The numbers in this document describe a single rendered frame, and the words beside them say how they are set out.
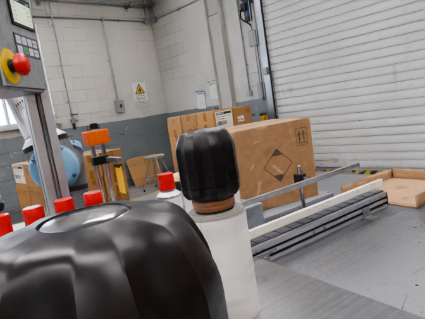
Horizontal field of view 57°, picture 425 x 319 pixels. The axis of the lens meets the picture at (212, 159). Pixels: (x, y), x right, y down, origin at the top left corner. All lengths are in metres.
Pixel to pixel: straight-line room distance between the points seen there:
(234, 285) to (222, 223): 0.09
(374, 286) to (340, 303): 0.17
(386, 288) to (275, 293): 0.22
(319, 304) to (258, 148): 0.68
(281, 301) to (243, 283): 0.15
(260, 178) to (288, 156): 0.13
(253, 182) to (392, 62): 3.86
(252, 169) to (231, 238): 0.73
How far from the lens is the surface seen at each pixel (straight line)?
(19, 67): 0.73
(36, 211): 0.72
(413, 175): 1.59
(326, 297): 0.68
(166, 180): 0.80
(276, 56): 5.73
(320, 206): 1.06
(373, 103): 5.06
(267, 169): 1.27
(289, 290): 0.71
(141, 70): 7.58
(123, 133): 7.18
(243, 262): 0.54
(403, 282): 0.84
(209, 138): 0.49
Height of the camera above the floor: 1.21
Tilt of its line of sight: 8 degrees down
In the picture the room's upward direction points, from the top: 9 degrees counter-clockwise
